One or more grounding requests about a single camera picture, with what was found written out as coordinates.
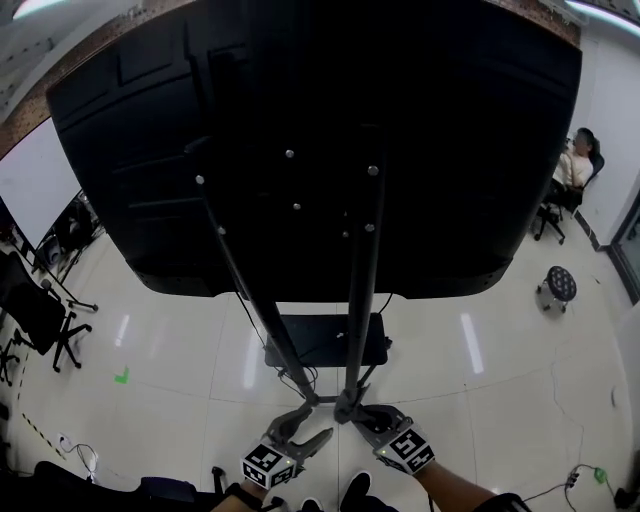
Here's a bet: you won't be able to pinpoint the black t-shirt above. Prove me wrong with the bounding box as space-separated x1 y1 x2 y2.
474 492 534 512

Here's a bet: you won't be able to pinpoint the white projection screen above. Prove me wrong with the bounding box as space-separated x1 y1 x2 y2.
0 117 85 251

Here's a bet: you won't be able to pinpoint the long ceiling light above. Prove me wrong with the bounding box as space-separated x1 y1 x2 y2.
10 0 67 22
563 0 640 37

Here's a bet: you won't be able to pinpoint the black floor cable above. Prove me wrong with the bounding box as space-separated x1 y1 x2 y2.
519 464 601 504

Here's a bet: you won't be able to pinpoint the person's dark trousers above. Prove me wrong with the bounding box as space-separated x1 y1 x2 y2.
359 492 401 512

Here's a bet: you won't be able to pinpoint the person's left forearm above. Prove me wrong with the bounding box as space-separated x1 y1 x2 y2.
208 480 274 512

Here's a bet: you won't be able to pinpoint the black framed glass door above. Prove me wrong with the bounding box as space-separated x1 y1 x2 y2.
608 174 640 304

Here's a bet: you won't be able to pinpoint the black TV stand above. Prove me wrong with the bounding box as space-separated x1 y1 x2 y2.
182 0 395 426

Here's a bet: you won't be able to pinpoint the black round stool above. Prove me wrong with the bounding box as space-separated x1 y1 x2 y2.
536 264 578 315

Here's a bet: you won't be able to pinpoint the person's right forearm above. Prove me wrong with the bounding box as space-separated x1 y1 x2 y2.
413 458 497 512

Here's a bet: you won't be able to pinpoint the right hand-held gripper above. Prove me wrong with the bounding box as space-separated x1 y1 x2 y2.
348 403 437 477

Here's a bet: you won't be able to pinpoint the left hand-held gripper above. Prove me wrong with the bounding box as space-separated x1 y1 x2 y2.
239 406 335 491

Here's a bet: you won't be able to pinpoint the black television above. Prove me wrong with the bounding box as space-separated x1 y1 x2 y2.
44 0 585 301

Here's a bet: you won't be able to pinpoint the black office chair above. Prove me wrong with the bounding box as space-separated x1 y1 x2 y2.
0 249 95 375
531 151 607 247
32 459 199 512

